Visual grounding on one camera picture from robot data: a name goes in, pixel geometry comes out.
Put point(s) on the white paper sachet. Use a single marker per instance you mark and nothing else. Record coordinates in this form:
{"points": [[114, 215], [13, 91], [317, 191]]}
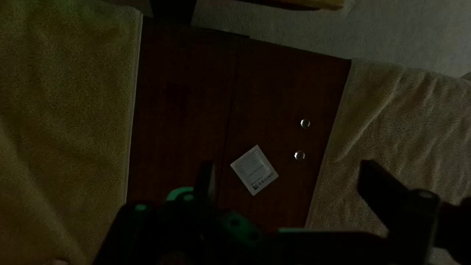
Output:
{"points": [[254, 169]]}

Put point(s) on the small silver metal knob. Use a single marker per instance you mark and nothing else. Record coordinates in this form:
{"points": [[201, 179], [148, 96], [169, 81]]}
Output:
{"points": [[300, 154], [306, 122]]}

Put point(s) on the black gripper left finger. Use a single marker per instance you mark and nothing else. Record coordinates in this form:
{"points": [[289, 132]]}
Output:
{"points": [[205, 181]]}

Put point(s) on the beige towel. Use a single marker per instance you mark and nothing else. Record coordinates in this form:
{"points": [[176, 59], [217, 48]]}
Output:
{"points": [[407, 112]]}

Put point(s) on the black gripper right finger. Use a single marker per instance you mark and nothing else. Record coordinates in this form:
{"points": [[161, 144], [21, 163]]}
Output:
{"points": [[398, 200]]}

